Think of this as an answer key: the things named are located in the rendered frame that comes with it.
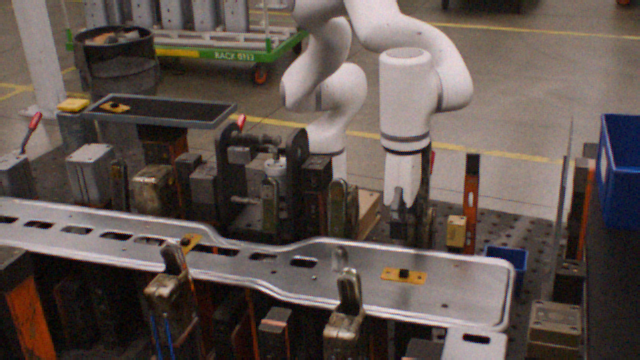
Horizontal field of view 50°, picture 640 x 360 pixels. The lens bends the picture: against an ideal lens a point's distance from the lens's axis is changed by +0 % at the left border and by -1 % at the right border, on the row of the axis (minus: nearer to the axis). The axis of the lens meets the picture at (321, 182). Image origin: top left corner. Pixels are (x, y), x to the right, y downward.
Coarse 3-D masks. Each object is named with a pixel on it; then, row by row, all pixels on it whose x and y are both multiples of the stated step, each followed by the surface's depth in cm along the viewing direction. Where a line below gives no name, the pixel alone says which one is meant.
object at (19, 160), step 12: (12, 156) 177; (24, 156) 176; (0, 168) 170; (12, 168) 172; (24, 168) 176; (0, 180) 172; (12, 180) 172; (24, 180) 176; (0, 192) 174; (12, 192) 173; (24, 192) 177; (36, 192) 181
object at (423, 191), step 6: (426, 150) 134; (426, 156) 135; (426, 162) 135; (426, 168) 136; (426, 174) 136; (420, 180) 138; (426, 180) 137; (420, 186) 138; (426, 186) 137; (420, 192) 139; (426, 192) 137; (420, 198) 139; (426, 198) 138; (426, 204) 138; (426, 210) 139; (426, 216) 139; (426, 222) 140
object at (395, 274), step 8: (384, 272) 132; (392, 272) 132; (400, 272) 131; (408, 272) 131; (416, 272) 132; (392, 280) 130; (400, 280) 130; (408, 280) 130; (416, 280) 130; (424, 280) 130
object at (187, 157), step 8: (184, 152) 164; (176, 160) 161; (184, 160) 160; (192, 160) 160; (200, 160) 163; (176, 168) 161; (184, 168) 161; (192, 168) 160; (184, 176) 162; (184, 184) 163; (184, 192) 164; (184, 200) 165; (192, 200) 165; (184, 208) 167; (192, 208) 166; (192, 216) 167
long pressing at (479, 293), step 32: (0, 224) 157; (64, 224) 156; (96, 224) 155; (128, 224) 154; (160, 224) 154; (192, 224) 153; (64, 256) 145; (96, 256) 144; (128, 256) 143; (160, 256) 142; (192, 256) 141; (224, 256) 141; (288, 256) 140; (320, 256) 139; (352, 256) 139; (384, 256) 138; (416, 256) 137; (448, 256) 137; (480, 256) 136; (256, 288) 132; (288, 288) 130; (320, 288) 129; (384, 288) 128; (416, 288) 128; (448, 288) 127; (480, 288) 127; (512, 288) 127; (416, 320) 120; (448, 320) 120; (480, 320) 119
